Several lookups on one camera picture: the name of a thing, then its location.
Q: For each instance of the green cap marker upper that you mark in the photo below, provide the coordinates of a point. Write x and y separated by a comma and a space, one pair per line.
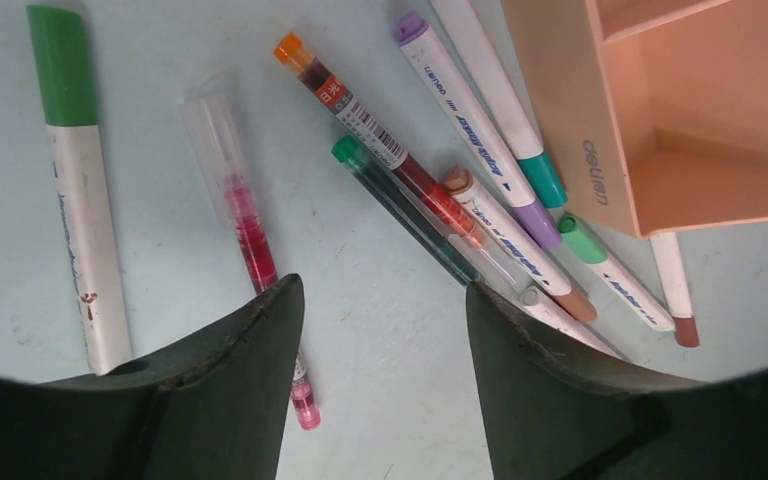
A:
589, 249

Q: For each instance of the green cap marker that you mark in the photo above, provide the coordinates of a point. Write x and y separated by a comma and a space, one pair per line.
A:
66, 81
589, 249

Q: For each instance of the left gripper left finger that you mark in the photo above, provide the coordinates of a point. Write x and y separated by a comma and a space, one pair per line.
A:
212, 405

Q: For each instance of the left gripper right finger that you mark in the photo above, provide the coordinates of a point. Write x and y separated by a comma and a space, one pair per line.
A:
556, 408

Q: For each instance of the red marker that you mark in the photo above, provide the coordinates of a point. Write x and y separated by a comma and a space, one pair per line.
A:
413, 180

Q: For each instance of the teal cap marker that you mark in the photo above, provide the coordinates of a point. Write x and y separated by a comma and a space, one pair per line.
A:
487, 71

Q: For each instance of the red pen lower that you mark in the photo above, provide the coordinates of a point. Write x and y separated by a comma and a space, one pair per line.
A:
214, 136

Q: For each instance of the orange plastic file organizer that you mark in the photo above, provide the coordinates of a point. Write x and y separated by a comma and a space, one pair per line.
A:
656, 112

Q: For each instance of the dark green pen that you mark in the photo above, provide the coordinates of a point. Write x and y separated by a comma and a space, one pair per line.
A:
352, 155

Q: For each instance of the white marker right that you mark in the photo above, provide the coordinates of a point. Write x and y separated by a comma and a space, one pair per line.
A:
543, 308

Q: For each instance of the green cap marker lower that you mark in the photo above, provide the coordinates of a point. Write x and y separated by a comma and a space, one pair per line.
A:
66, 81

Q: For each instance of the brown cap marker in cluster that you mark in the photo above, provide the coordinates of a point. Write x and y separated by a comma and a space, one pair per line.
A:
517, 243

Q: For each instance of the purple cap marker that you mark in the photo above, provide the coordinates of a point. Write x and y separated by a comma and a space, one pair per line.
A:
425, 52

